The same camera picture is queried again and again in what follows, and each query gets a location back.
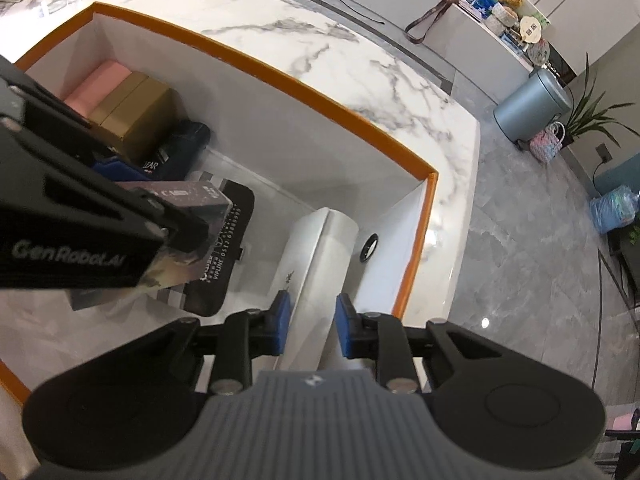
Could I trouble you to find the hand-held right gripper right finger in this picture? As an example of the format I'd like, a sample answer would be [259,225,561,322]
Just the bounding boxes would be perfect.
[335,294,503,393]

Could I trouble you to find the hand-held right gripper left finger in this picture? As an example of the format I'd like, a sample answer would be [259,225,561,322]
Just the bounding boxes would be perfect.
[127,292,292,395]

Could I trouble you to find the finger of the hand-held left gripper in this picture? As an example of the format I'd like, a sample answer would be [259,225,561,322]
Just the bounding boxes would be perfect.
[0,124,212,257]
[0,54,152,182]

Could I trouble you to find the dark purple box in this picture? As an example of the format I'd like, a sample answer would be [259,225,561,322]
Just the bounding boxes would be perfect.
[70,180,236,312]

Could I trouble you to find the black printed pouch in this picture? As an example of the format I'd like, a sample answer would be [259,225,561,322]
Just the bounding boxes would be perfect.
[184,182,257,319]

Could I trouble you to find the white box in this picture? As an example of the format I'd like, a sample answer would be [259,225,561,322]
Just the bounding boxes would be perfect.
[272,207,361,374]

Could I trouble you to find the orange rimmed storage box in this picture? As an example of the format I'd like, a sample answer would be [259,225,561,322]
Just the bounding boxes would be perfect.
[0,2,439,411]

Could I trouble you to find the brown cardboard box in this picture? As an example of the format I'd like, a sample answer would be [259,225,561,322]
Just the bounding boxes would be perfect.
[90,71,187,164]

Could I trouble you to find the dark blue bottle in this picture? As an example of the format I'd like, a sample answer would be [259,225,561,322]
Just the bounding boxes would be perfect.
[135,121,212,182]

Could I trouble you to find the pink box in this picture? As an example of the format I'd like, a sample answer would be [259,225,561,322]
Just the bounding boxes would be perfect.
[62,59,134,122]

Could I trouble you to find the pink woven basket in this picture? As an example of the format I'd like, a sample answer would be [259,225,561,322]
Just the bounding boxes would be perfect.
[529,121,567,164]

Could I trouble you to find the grey blue trash can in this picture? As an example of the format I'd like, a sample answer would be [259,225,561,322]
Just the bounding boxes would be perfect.
[493,69,572,152]

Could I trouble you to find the blue bagged water jug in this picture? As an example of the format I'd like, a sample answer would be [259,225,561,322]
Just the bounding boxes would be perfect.
[589,185,640,234]

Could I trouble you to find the marble tv console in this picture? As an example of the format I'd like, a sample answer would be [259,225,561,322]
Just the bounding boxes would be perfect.
[390,0,573,88]

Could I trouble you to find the teal sofa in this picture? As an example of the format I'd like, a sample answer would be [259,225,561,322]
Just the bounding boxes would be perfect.
[595,152,640,197]

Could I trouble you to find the green floor plant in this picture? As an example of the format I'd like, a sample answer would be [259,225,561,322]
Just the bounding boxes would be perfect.
[565,54,640,147]

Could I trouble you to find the patterned round fan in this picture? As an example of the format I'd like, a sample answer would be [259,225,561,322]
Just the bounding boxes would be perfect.
[529,40,552,67]

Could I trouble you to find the round patterned tin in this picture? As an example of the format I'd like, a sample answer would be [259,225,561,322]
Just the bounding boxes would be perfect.
[485,2,521,37]

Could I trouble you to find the white round sign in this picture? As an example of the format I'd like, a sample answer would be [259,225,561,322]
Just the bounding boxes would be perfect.
[517,15,544,44]

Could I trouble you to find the green blue poster card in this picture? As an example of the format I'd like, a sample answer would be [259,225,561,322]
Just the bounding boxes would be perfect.
[472,0,552,29]

